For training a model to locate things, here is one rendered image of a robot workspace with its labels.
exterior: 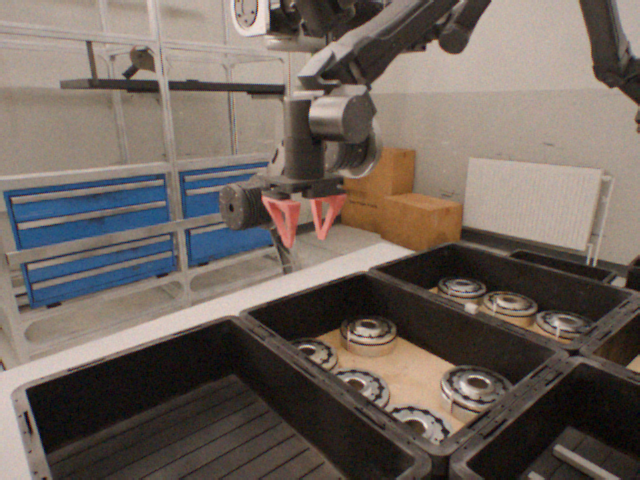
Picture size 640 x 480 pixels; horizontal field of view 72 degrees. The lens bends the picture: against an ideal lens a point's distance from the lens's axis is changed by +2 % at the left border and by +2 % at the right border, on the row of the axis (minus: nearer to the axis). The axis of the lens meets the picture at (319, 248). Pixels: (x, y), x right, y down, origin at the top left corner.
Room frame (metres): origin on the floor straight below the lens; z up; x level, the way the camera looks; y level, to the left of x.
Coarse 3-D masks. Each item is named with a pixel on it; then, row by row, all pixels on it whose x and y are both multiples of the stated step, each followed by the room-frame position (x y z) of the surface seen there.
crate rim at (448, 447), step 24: (312, 288) 0.73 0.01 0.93; (408, 288) 0.73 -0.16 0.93; (240, 312) 0.64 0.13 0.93; (456, 312) 0.64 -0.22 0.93; (528, 336) 0.56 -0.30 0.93; (312, 360) 0.50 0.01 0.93; (552, 360) 0.50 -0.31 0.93; (336, 384) 0.45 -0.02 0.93; (528, 384) 0.45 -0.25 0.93; (504, 408) 0.41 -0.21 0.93; (408, 432) 0.37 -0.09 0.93; (456, 432) 0.37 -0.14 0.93; (432, 456) 0.34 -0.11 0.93
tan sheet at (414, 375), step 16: (320, 336) 0.73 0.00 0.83; (336, 336) 0.73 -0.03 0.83; (400, 352) 0.68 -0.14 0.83; (416, 352) 0.68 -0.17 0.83; (368, 368) 0.63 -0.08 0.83; (384, 368) 0.63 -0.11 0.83; (400, 368) 0.63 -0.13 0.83; (416, 368) 0.63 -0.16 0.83; (432, 368) 0.63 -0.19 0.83; (448, 368) 0.63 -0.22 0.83; (400, 384) 0.58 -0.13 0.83; (416, 384) 0.58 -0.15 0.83; (432, 384) 0.59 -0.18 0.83; (400, 400) 0.55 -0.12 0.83; (416, 400) 0.55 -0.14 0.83; (432, 400) 0.55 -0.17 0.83; (448, 416) 0.51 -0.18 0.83
